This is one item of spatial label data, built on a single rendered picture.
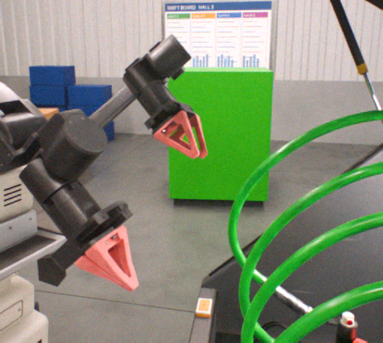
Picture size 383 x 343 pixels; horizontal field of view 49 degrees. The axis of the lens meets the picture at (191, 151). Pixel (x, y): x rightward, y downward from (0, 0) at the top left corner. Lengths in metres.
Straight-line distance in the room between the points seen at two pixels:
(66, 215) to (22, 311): 0.74
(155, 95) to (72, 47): 7.22
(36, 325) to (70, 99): 5.93
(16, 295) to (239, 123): 2.97
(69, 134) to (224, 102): 3.38
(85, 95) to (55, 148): 6.39
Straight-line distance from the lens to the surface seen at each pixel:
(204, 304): 0.97
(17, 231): 1.12
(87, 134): 0.51
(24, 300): 1.24
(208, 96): 3.83
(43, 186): 0.55
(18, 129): 0.57
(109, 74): 7.70
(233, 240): 0.63
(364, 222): 0.46
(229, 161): 3.94
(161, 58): 0.76
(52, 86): 7.11
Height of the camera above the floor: 1.50
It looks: 14 degrees down
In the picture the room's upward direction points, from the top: straight up
